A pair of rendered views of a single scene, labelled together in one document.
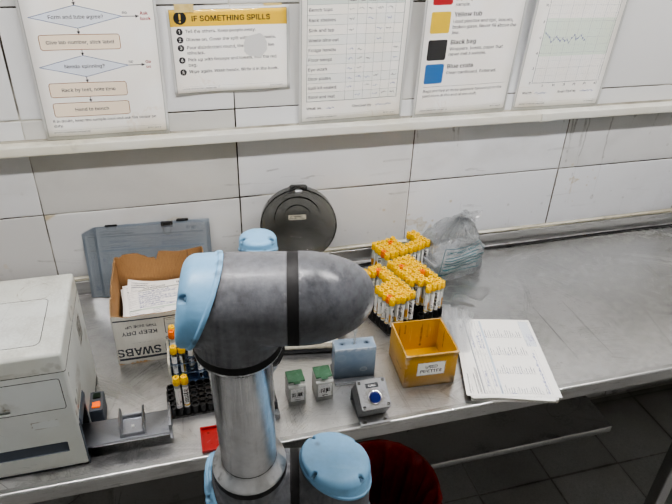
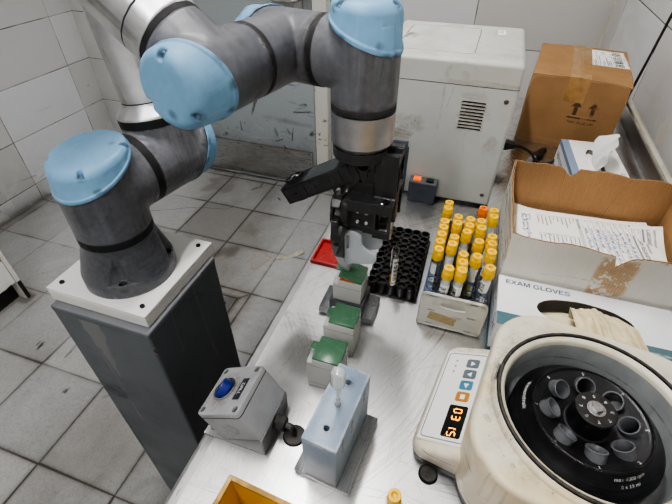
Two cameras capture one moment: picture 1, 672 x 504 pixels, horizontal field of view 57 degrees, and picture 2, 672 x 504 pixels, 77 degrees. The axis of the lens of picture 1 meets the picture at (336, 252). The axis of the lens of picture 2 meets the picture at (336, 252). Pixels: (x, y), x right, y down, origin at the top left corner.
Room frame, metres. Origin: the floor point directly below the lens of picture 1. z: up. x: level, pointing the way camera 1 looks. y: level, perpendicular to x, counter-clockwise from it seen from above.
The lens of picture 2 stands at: (1.28, -0.25, 1.41)
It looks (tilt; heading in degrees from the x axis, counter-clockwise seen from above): 41 degrees down; 125
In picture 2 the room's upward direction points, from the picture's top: straight up
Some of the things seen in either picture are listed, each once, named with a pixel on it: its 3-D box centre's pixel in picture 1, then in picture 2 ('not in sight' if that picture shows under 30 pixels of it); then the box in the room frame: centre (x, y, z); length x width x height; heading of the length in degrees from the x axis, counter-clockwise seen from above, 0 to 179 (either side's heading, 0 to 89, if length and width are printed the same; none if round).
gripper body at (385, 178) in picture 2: not in sight; (365, 186); (1.04, 0.16, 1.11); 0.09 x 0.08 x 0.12; 17
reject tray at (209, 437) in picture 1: (217, 437); (333, 253); (0.92, 0.24, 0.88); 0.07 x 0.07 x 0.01; 16
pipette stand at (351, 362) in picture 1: (353, 359); (337, 426); (1.14, -0.05, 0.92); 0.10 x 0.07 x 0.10; 101
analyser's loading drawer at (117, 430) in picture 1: (121, 426); not in sight; (0.91, 0.44, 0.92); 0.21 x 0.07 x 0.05; 106
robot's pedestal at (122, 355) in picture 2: not in sight; (190, 405); (0.67, -0.01, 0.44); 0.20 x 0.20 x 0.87; 16
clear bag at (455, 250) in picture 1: (449, 239); not in sight; (1.66, -0.35, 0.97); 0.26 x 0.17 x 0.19; 122
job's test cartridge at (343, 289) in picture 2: not in sight; (350, 288); (1.02, 0.15, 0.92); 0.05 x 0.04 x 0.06; 17
